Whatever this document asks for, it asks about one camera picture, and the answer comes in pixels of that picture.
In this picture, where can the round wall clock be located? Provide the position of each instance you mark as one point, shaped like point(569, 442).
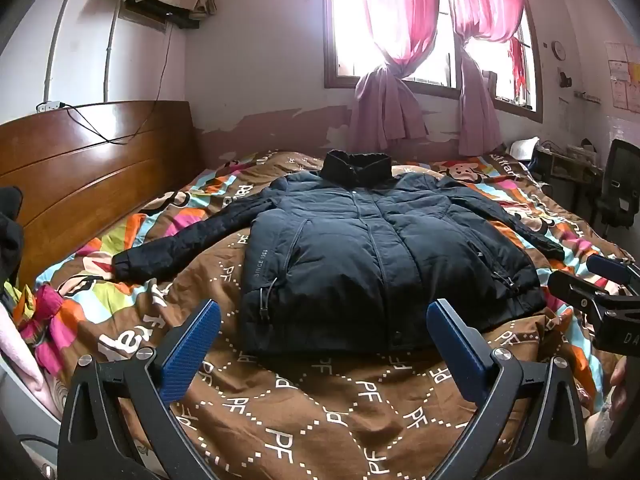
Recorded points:
point(559, 50)

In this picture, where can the white bag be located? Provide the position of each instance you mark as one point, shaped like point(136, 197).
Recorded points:
point(525, 147)

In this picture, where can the colourful pink pillow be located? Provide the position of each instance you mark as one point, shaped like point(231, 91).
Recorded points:
point(42, 320)

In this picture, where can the white wall pipe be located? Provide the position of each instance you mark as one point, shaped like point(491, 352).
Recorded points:
point(57, 35)
point(107, 60)

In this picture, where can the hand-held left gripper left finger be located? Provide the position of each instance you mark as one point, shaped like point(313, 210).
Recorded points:
point(192, 347)

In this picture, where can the black office chair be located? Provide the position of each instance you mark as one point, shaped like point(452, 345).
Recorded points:
point(620, 185)

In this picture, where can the red window decoration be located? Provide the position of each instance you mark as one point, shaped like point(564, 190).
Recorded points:
point(517, 70)

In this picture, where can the pale pink blanket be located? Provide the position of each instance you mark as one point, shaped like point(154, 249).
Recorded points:
point(17, 360)

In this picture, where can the small black wall fixture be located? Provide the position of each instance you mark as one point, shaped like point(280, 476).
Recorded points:
point(565, 80)

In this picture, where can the wall poster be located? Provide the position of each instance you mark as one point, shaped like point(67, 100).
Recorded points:
point(622, 75)

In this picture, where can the pink curtain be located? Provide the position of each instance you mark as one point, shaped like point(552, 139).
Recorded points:
point(477, 100)
point(390, 60)

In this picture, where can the white power strip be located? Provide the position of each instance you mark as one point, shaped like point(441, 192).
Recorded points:
point(48, 107)

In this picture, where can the brown printed bed cover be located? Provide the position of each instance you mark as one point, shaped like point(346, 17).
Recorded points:
point(310, 410)

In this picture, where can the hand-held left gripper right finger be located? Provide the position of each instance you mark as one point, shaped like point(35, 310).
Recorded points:
point(455, 355)

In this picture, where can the dark wall shelf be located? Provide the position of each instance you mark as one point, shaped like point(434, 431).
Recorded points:
point(170, 19)

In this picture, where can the dark navy padded jacket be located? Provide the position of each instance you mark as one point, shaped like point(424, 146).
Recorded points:
point(350, 250)

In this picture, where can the small wall rack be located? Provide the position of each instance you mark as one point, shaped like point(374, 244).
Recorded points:
point(587, 96)

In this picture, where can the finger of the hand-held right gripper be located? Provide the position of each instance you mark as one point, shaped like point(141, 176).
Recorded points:
point(575, 290)
point(607, 268)

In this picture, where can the person's right hand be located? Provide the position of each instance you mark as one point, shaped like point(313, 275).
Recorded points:
point(625, 385)

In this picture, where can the cluttered desk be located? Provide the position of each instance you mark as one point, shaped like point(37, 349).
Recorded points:
point(570, 170)

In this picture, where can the wooden headboard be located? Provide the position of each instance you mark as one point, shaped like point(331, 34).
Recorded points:
point(75, 170)

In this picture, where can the dark cloth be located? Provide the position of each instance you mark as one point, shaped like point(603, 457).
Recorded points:
point(10, 240)

